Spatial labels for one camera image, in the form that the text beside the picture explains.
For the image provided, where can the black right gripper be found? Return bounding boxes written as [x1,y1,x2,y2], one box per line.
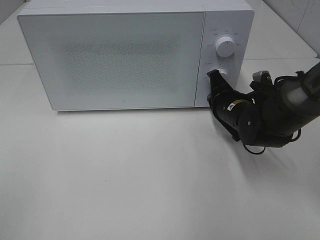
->
[207,69,254,142]

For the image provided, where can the white timer knob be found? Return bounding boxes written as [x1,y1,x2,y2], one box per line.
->
[217,68,229,77]

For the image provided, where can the white microwave door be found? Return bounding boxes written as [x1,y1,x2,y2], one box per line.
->
[18,12,204,111]

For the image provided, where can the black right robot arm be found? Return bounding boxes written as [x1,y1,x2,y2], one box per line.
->
[207,64,320,148]

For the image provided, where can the upper white power knob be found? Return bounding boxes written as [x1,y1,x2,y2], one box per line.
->
[215,35,236,58]

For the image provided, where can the white microwave oven body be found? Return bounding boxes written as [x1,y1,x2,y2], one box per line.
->
[17,0,255,111]

